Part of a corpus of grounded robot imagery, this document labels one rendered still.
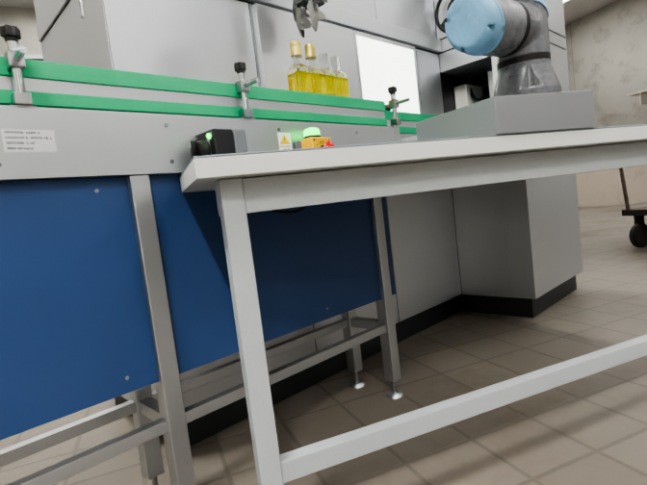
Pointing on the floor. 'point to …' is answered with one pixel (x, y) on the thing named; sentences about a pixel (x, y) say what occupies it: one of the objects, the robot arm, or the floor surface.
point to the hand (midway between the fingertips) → (307, 30)
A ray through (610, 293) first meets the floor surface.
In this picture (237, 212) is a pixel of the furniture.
